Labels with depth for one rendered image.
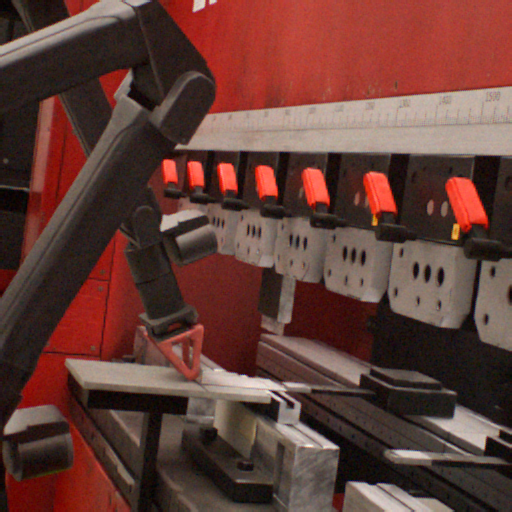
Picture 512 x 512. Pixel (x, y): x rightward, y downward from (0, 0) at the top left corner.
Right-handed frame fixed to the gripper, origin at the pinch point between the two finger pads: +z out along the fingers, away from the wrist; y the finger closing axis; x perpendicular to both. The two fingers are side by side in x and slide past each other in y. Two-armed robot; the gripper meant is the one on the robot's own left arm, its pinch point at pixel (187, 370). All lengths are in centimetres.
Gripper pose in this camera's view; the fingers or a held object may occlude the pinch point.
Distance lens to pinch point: 175.8
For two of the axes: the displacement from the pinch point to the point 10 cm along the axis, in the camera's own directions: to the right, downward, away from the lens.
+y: -3.0, -1.0, 9.5
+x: -9.0, 3.6, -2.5
